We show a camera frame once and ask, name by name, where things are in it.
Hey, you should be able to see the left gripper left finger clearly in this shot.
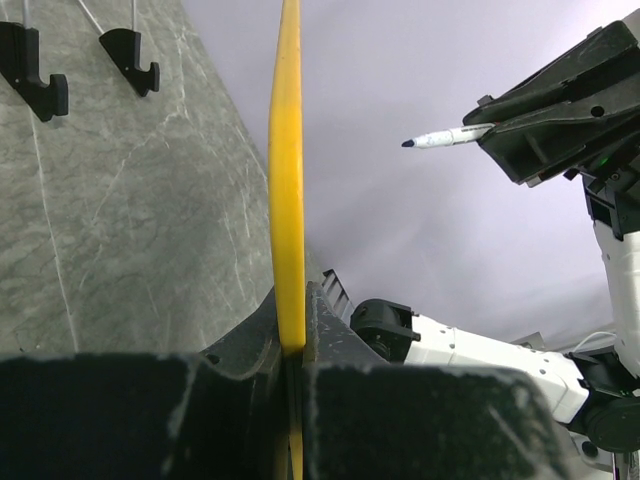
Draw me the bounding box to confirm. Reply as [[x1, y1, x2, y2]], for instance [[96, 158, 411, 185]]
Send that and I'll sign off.
[[1, 295, 289, 479]]

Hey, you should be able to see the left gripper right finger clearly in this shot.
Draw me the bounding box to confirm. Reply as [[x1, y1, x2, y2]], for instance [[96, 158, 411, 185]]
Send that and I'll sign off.
[[301, 282, 570, 479]]

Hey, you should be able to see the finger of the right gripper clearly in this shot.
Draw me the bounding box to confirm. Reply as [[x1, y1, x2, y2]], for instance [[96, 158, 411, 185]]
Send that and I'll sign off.
[[477, 74, 639, 184], [462, 20, 639, 125]]

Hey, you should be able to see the white blue whiteboard marker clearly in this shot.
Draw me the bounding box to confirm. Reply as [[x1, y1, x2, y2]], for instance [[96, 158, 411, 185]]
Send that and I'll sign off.
[[401, 123, 497, 149]]

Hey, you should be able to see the yellow framed whiteboard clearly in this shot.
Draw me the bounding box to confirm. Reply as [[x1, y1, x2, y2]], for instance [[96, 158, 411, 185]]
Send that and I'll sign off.
[[268, 1, 306, 479]]

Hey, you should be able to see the wire whiteboard easel stand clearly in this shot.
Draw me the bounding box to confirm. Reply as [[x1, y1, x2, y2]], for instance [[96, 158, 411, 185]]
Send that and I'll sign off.
[[1, 1, 161, 123]]

